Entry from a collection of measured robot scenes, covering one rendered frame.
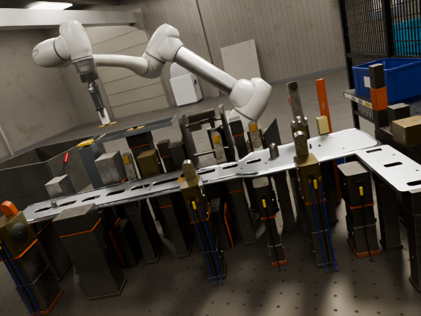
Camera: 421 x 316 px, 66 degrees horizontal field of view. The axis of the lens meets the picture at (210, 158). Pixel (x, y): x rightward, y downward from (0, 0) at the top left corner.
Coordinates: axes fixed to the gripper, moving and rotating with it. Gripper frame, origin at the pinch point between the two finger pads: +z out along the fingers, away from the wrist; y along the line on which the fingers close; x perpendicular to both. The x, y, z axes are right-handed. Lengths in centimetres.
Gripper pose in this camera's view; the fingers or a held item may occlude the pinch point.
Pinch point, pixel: (104, 116)
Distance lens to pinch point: 155.4
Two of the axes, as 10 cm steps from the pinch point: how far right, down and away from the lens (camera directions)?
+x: 9.5, -2.9, 0.9
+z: 2.6, 9.2, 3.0
